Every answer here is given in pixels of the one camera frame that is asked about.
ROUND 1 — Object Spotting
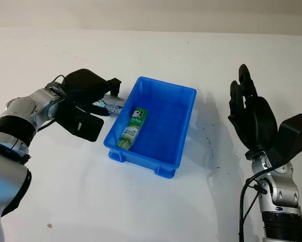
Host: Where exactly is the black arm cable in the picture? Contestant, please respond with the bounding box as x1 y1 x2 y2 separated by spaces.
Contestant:
237 163 290 242
36 74 67 133

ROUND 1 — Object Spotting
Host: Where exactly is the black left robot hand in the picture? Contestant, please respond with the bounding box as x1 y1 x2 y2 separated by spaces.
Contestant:
56 68 123 117

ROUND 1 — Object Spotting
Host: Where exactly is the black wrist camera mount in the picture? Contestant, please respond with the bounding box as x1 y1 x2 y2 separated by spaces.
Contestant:
56 102 105 143
266 113 302 167

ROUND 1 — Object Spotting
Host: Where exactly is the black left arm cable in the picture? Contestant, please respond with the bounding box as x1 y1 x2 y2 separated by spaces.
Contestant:
36 74 67 133

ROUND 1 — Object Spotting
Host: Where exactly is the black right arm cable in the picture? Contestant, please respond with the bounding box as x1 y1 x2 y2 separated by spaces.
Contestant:
237 163 290 242

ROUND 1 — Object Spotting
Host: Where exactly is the purple cylindrical canister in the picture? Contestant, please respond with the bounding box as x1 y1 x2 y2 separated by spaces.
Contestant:
92 93 126 116

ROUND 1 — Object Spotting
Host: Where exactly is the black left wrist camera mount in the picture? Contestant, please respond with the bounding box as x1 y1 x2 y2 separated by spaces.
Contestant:
56 102 105 143

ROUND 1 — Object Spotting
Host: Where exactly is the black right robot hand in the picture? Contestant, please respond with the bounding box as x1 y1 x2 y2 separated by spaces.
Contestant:
227 64 278 159

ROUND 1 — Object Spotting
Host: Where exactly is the blue plastic tray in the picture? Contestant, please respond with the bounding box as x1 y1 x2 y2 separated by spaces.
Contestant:
104 76 197 179

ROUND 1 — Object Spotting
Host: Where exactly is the green rectangular carton box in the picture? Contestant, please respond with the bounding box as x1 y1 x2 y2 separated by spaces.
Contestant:
116 106 150 151

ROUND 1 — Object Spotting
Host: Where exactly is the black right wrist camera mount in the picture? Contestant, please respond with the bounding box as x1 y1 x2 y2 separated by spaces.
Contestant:
266 113 302 167

